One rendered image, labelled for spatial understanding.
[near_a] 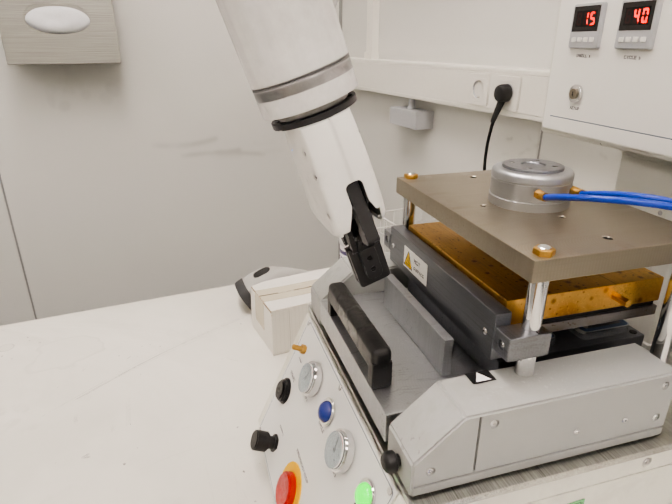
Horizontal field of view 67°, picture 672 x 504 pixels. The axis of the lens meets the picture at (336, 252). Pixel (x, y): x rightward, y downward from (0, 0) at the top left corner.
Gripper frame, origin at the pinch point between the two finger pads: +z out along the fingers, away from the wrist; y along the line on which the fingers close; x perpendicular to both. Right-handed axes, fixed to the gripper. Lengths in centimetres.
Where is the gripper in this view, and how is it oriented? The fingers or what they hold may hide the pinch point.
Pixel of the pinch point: (367, 261)
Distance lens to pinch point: 49.6
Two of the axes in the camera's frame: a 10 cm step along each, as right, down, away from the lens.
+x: 9.0, -4.1, 1.3
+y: 2.9, 3.4, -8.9
